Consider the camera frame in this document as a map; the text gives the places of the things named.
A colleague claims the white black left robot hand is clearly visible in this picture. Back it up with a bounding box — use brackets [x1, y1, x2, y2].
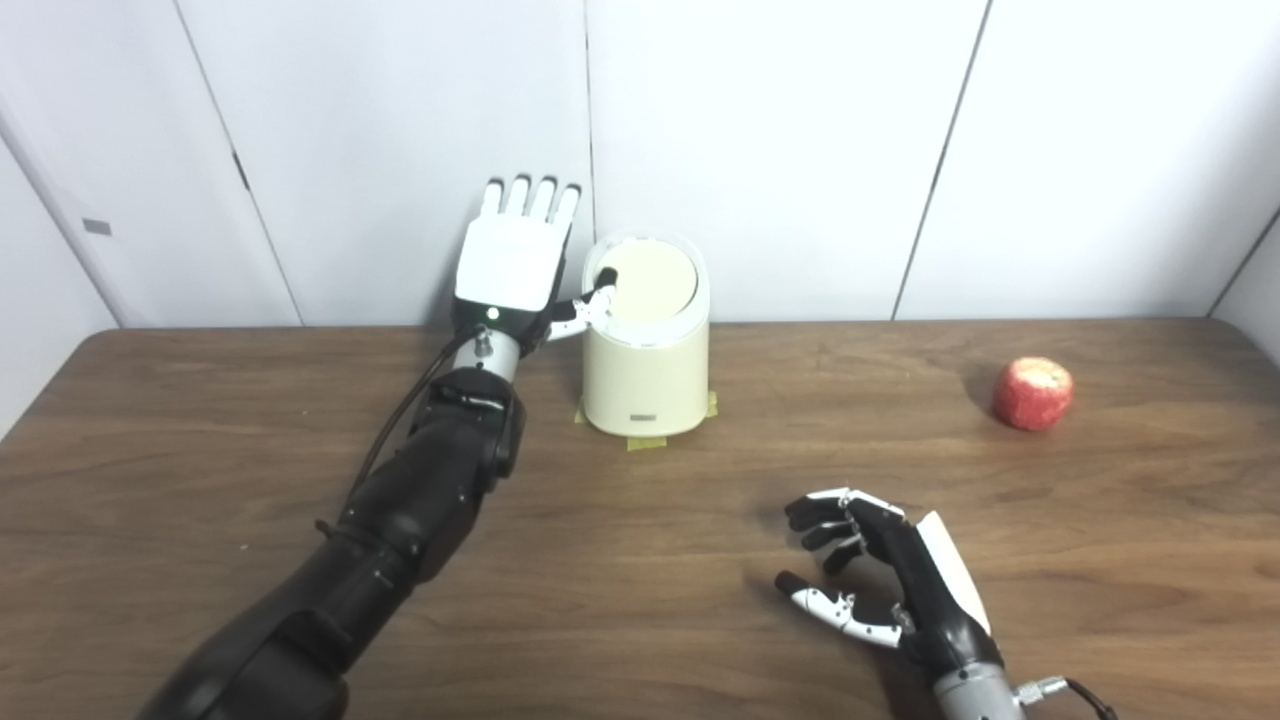
[452, 177, 619, 353]

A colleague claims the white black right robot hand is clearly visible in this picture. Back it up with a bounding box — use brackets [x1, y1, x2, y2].
[775, 488, 1004, 676]

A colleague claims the cream round bin lid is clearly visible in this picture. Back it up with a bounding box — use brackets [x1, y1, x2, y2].
[597, 240, 699, 323]

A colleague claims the cream-colored bin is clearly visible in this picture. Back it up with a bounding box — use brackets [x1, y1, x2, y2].
[581, 232, 711, 438]

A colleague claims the red apple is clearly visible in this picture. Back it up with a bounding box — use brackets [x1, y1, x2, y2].
[991, 357, 1075, 432]

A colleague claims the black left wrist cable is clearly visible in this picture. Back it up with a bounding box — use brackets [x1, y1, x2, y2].
[345, 330, 481, 501]

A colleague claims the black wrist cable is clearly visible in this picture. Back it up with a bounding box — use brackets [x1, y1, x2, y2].
[1015, 677, 1119, 720]
[345, 330, 481, 501]

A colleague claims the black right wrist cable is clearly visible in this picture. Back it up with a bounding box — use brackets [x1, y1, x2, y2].
[1015, 677, 1119, 720]

